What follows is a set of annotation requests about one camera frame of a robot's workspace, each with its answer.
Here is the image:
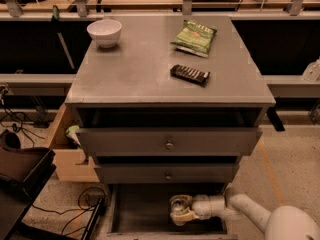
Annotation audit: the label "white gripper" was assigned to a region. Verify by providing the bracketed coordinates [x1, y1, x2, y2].
[169, 194, 211, 226]

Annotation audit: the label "green white 7up can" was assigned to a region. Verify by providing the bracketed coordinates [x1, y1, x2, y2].
[170, 201, 188, 215]

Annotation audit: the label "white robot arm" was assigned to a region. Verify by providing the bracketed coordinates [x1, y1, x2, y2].
[169, 187, 320, 240]

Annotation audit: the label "grey bottom drawer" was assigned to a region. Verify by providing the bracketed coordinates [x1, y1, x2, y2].
[95, 183, 238, 240]

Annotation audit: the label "grey drawer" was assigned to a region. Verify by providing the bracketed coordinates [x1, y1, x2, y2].
[94, 157, 239, 184]
[77, 107, 261, 157]
[95, 183, 238, 240]

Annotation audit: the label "grey middle drawer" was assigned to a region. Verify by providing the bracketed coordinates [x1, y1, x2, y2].
[94, 157, 239, 184]

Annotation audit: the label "grey drawer cabinet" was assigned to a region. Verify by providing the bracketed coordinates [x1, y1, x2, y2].
[64, 15, 276, 240]

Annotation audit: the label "grey top drawer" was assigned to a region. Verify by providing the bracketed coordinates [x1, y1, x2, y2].
[77, 107, 261, 157]

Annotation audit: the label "light wooden box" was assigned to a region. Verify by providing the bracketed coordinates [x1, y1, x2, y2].
[43, 104, 99, 182]

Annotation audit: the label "dark chocolate bar wrapper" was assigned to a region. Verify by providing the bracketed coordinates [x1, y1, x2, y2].
[170, 64, 210, 86]

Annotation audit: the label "green white bag in box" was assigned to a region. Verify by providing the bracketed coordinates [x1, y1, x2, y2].
[65, 125, 81, 148]

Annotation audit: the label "black cart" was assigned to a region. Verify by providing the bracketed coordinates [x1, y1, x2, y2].
[0, 130, 55, 240]

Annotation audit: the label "green chip bag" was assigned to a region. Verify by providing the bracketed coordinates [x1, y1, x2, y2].
[171, 20, 217, 58]

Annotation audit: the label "white ceramic bowl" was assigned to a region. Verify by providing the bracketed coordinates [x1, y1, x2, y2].
[87, 19, 122, 48]

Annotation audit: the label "black floor cables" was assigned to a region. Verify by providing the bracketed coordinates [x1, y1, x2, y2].
[31, 186, 107, 238]

